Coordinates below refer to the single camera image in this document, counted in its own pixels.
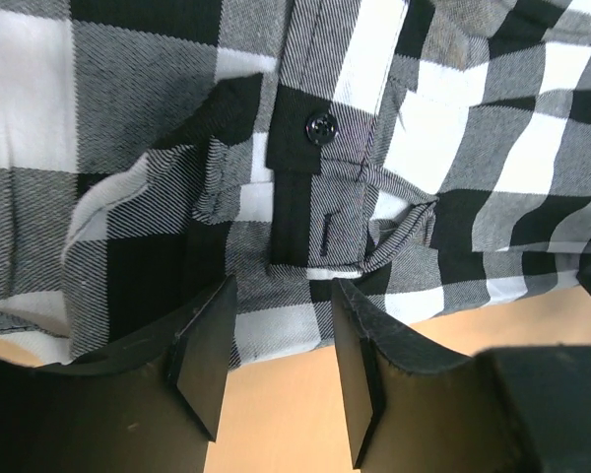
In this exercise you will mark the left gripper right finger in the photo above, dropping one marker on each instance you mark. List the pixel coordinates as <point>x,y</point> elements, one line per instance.
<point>362,333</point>

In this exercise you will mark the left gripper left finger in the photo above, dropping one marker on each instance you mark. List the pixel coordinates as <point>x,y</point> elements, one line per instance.
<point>194,341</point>

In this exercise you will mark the black white checkered shirt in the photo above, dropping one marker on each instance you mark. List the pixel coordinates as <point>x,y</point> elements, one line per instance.
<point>438,153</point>

